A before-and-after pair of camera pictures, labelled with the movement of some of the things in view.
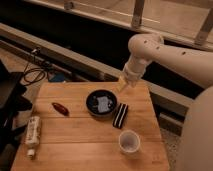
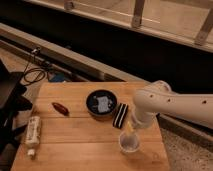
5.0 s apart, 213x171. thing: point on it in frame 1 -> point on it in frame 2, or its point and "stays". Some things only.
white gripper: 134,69 -> 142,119
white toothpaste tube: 32,136 stays
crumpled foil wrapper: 103,104 stays
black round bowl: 101,103 stays
